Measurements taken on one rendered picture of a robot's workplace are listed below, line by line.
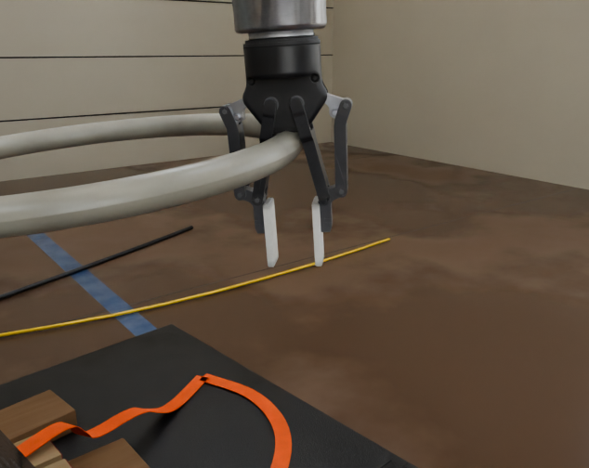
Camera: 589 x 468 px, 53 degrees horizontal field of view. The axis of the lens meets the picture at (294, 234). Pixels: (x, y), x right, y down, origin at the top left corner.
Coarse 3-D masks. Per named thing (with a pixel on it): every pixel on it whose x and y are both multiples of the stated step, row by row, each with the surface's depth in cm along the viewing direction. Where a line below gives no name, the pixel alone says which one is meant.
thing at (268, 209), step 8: (272, 200) 64; (264, 208) 62; (272, 208) 63; (264, 216) 62; (272, 216) 63; (264, 224) 62; (272, 224) 63; (272, 232) 63; (272, 240) 63; (272, 248) 63; (272, 256) 63; (272, 264) 64
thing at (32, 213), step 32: (64, 128) 84; (96, 128) 84; (128, 128) 85; (160, 128) 84; (192, 128) 83; (224, 128) 80; (256, 128) 74; (224, 160) 48; (256, 160) 51; (288, 160) 56; (32, 192) 42; (64, 192) 42; (96, 192) 43; (128, 192) 43; (160, 192) 44; (192, 192) 46; (0, 224) 41; (32, 224) 42; (64, 224) 42
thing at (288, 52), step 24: (264, 48) 55; (288, 48) 54; (312, 48) 56; (264, 72) 55; (288, 72) 55; (312, 72) 56; (264, 96) 58; (288, 96) 58; (312, 96) 58; (288, 120) 59; (312, 120) 59
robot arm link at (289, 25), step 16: (240, 0) 54; (256, 0) 53; (272, 0) 52; (288, 0) 52; (304, 0) 53; (320, 0) 54; (240, 16) 54; (256, 16) 53; (272, 16) 53; (288, 16) 53; (304, 16) 53; (320, 16) 55; (240, 32) 56; (256, 32) 55; (272, 32) 54; (288, 32) 54; (304, 32) 55
